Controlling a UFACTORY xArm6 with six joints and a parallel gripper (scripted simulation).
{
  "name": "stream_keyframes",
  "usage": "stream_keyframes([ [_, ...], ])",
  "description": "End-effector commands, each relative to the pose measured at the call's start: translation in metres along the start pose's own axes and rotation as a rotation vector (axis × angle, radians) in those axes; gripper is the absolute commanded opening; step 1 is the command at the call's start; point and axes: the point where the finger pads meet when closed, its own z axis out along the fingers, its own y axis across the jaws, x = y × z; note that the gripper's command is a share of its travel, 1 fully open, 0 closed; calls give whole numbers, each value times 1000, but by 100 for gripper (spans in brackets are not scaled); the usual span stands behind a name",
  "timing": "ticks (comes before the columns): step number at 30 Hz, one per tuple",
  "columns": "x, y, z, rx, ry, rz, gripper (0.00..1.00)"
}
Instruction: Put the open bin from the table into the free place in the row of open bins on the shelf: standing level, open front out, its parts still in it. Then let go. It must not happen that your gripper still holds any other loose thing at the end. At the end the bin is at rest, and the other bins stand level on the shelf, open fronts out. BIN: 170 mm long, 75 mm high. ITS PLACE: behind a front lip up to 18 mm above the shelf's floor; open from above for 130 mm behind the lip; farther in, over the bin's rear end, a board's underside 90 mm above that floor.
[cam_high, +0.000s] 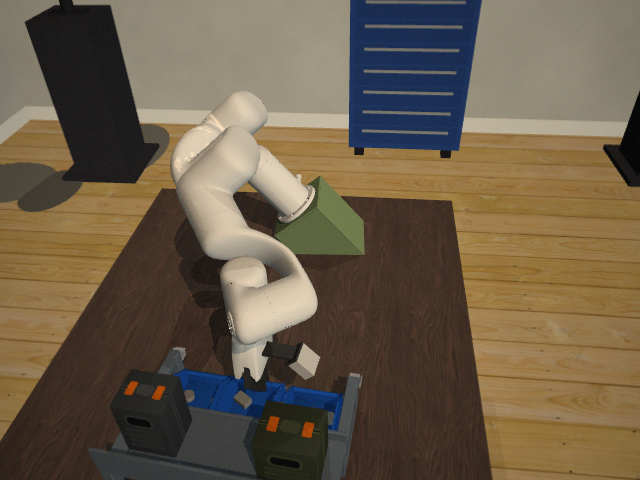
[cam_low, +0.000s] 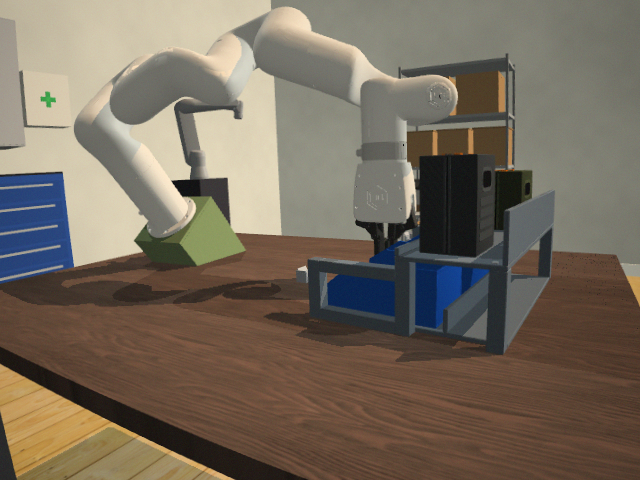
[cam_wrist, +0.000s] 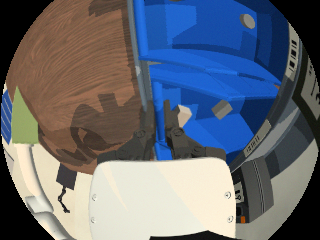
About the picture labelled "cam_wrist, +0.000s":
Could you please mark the blue bin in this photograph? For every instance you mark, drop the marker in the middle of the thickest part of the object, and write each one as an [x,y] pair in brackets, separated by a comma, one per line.
[207,35]
[163,153]
[232,132]

